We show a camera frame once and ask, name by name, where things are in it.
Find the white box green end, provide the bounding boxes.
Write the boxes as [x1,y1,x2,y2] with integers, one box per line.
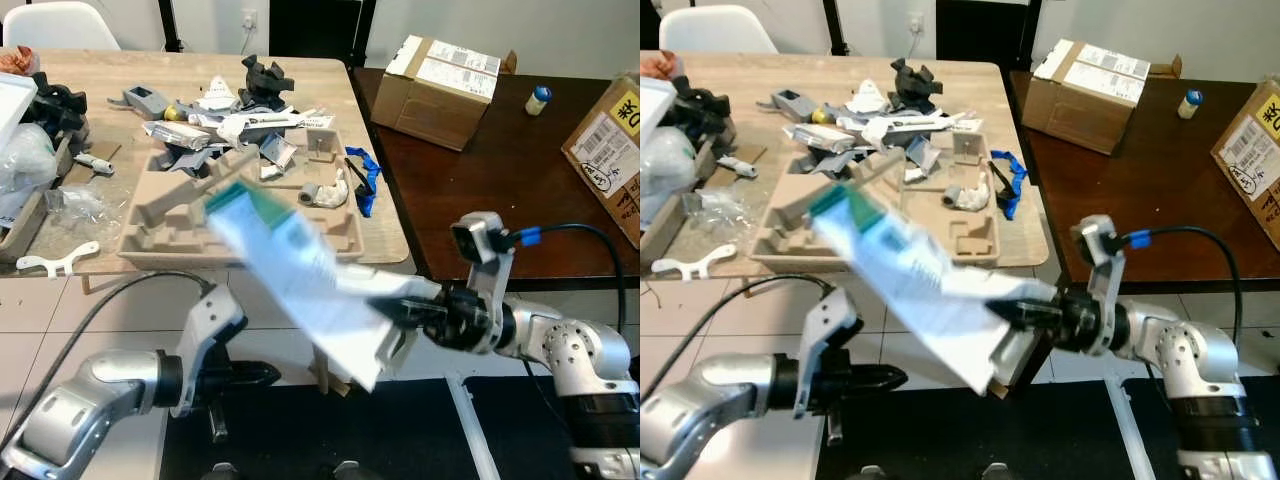
[205,180,441,393]
[808,180,1061,396]

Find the white bar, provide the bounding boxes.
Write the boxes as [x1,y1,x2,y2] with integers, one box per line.
[1100,378,1151,480]
[445,375,501,480]

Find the dark brown table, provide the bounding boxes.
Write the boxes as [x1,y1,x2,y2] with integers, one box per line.
[1005,68,1280,286]
[350,65,641,291]

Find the white grey cylinder part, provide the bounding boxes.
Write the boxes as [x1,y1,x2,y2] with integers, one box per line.
[300,170,349,208]
[945,172,993,211]

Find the moulded pulp packaging tray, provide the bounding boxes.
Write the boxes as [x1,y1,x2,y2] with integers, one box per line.
[0,130,76,263]
[118,150,366,271]
[750,150,1001,273]
[640,130,713,266]

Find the cardboard box white labels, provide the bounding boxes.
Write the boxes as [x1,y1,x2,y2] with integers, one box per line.
[370,35,518,151]
[1022,38,1183,156]

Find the long white printed box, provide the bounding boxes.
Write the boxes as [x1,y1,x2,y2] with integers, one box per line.
[860,112,986,139]
[215,110,336,136]

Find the cardboard box yellow label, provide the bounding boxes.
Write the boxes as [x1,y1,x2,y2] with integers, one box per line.
[562,78,641,246]
[1210,80,1280,251]

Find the light wooden table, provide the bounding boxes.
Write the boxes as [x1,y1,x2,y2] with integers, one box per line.
[640,50,1051,399]
[0,48,411,396]

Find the crumpled clear plastic wrap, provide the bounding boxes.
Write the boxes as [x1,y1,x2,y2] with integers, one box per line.
[45,185,106,226]
[690,188,751,229]

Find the dark grey plastic part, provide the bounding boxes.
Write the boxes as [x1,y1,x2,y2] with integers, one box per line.
[240,55,296,111]
[890,58,946,114]

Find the clear plastic bag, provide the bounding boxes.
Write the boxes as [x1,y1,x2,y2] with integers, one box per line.
[640,125,701,226]
[0,122,59,226]

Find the black panel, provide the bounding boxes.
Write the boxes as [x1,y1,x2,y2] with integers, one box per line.
[268,0,376,66]
[935,0,1041,69]

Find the white foam lid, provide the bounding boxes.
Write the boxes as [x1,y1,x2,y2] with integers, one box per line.
[640,75,679,141]
[0,75,39,141]

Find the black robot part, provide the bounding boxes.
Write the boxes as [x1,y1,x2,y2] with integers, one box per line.
[665,75,731,151]
[25,72,89,151]

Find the white chair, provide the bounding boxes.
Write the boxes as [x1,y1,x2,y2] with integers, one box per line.
[658,5,779,56]
[3,2,121,51]

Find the blue strap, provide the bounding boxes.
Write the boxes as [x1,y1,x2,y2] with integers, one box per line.
[345,146,383,218]
[990,150,1028,221]

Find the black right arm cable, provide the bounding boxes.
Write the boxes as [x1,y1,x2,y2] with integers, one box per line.
[1125,225,1246,346]
[515,222,629,336]

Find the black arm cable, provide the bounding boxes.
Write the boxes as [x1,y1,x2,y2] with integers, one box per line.
[1125,225,1246,346]
[0,270,216,461]
[515,222,629,336]
[645,275,836,401]

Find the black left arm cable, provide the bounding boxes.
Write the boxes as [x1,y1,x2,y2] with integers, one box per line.
[0,270,216,461]
[645,275,836,401]

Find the white plastic bracket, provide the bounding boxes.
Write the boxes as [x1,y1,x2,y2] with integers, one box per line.
[652,243,736,283]
[15,240,101,279]

